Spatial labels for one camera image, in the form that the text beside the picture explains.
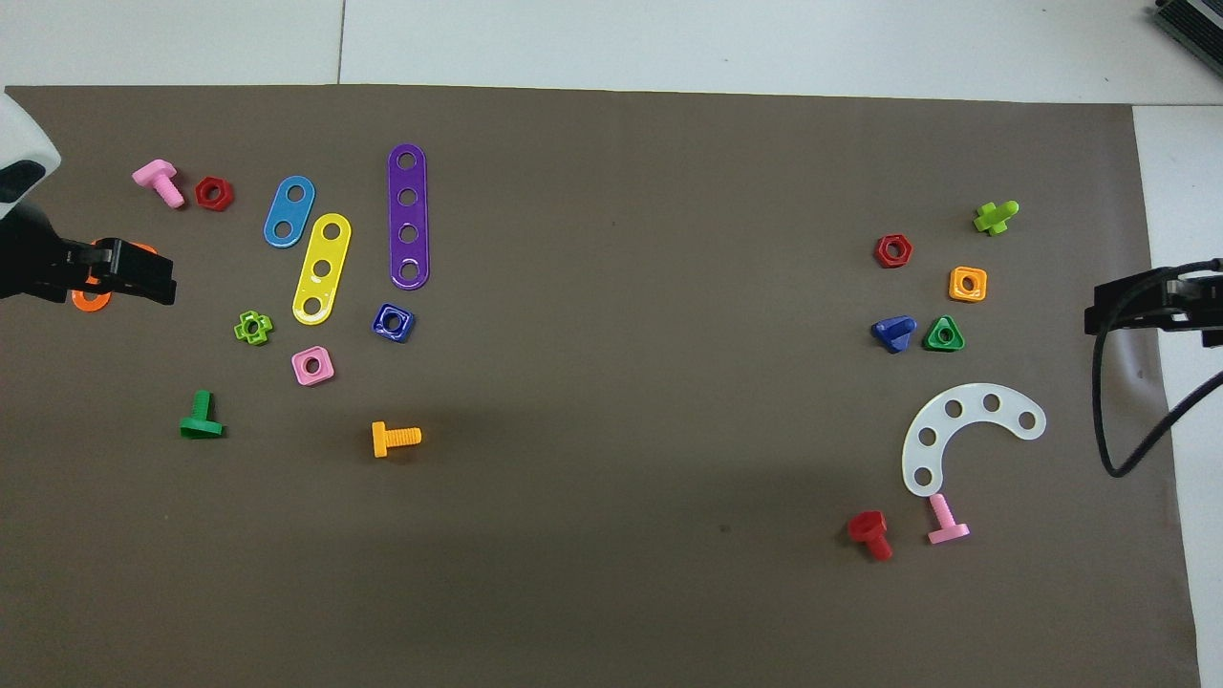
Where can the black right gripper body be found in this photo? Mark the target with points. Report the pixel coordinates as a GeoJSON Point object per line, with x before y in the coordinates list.
{"type": "Point", "coordinates": [1206, 306]}

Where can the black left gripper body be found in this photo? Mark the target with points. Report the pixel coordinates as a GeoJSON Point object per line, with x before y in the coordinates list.
{"type": "Point", "coordinates": [29, 258]}

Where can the blue triangle-head plastic screw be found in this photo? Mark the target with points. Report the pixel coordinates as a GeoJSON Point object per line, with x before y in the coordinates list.
{"type": "Point", "coordinates": [893, 333]}

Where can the blue square plastic nut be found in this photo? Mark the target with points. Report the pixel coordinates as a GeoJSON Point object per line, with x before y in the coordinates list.
{"type": "Point", "coordinates": [377, 325]}

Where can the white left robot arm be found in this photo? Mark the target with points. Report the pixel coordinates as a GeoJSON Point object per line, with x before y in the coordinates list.
{"type": "Point", "coordinates": [19, 134]}

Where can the red hexagonal plastic nut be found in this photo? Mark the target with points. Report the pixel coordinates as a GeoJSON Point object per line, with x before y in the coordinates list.
{"type": "Point", "coordinates": [880, 252]}
{"type": "Point", "coordinates": [201, 195]}

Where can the pink plastic screw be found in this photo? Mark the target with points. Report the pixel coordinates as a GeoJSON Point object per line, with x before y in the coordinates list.
{"type": "Point", "coordinates": [156, 175]}
{"type": "Point", "coordinates": [946, 530]}

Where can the green cross-shaped plastic nut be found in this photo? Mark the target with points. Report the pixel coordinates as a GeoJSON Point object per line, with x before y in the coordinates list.
{"type": "Point", "coordinates": [240, 329]}

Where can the lime cross-head plastic screw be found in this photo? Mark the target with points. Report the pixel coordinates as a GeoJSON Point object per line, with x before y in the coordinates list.
{"type": "Point", "coordinates": [994, 220]}

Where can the green plastic screw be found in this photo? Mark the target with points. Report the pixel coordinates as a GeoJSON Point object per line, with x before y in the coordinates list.
{"type": "Point", "coordinates": [201, 425]}

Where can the orange square plastic nut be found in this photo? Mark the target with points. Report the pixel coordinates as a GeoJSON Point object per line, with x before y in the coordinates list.
{"type": "Point", "coordinates": [955, 294]}

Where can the green triangular plastic nut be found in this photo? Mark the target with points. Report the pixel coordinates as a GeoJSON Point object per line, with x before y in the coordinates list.
{"type": "Point", "coordinates": [932, 344]}

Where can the pink square plastic nut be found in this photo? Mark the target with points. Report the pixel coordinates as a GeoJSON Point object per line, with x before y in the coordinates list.
{"type": "Point", "coordinates": [325, 376]}

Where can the orange plastic screw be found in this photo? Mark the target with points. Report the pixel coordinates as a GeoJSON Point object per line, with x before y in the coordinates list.
{"type": "Point", "coordinates": [380, 440]}

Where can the red plastic screw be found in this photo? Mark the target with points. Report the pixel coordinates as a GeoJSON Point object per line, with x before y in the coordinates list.
{"type": "Point", "coordinates": [868, 526]}

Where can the orange heart-shaped plastic plate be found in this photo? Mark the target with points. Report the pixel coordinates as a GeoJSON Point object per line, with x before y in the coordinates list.
{"type": "Point", "coordinates": [91, 309]}

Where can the blue two-hole plastic plate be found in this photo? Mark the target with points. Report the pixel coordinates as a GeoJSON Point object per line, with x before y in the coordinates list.
{"type": "Point", "coordinates": [289, 212]}

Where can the white curved five-hole plate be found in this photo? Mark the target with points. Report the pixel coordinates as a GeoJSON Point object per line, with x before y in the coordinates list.
{"type": "Point", "coordinates": [972, 401]}

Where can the yellow three-hole plastic plate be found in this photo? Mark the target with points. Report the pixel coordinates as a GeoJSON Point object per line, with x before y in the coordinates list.
{"type": "Point", "coordinates": [327, 249]}

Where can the purple four-hole plastic plate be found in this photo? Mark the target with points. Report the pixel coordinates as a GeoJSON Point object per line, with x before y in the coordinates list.
{"type": "Point", "coordinates": [408, 215]}

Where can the dark grey ribbed device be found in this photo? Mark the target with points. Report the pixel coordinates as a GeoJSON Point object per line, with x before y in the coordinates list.
{"type": "Point", "coordinates": [1199, 29]}

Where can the brown table mat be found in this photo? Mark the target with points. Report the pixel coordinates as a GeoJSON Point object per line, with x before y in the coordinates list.
{"type": "Point", "coordinates": [611, 526]}

